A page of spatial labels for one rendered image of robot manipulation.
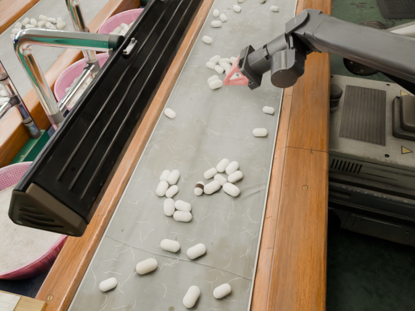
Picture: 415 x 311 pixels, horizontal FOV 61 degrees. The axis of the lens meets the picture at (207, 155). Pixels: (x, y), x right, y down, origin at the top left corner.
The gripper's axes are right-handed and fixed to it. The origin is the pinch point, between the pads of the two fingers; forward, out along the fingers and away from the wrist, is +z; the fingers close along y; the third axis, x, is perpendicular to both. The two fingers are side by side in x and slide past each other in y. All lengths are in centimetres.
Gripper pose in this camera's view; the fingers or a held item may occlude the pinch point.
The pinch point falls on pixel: (226, 81)
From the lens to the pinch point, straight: 94.0
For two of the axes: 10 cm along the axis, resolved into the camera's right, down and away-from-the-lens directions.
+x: 6.7, 5.9, 4.6
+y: -2.2, 7.4, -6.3
